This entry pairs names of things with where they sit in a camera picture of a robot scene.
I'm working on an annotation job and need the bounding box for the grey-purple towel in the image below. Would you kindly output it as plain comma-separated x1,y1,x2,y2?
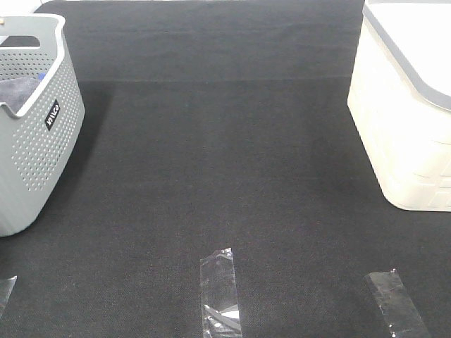
0,77,40,113

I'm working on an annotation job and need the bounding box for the black felt table mat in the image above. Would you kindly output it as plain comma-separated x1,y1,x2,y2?
1,1,450,337

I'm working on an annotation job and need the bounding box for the centre clear tape strip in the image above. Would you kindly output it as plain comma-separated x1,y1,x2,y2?
200,248,243,337

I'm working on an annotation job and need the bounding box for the clear tape strip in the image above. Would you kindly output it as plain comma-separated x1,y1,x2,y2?
0,276,17,318
200,248,243,337
364,269,431,338

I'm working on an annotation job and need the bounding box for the grey perforated laundry basket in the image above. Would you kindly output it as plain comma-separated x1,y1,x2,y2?
1,13,85,237

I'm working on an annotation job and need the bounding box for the white storage bin grey rim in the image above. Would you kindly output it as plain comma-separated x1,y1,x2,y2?
347,1,450,212

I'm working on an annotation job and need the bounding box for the right clear tape strip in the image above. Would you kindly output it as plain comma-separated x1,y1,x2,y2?
364,269,431,338

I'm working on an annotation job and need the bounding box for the left clear tape strip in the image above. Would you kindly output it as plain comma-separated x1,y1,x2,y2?
0,276,17,318

